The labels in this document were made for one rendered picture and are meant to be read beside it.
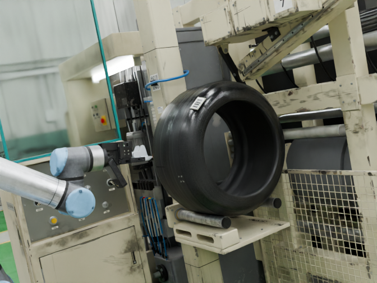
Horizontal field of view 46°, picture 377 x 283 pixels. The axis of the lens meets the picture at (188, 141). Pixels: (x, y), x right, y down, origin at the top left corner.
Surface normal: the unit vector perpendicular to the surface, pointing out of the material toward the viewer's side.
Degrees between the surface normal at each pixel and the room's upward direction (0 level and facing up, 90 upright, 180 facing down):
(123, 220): 90
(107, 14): 90
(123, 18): 90
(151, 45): 90
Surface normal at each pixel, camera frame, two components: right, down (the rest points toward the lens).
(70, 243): 0.55, -0.04
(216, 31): -0.82, 0.20
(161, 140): -0.83, -0.14
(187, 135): -0.25, -0.18
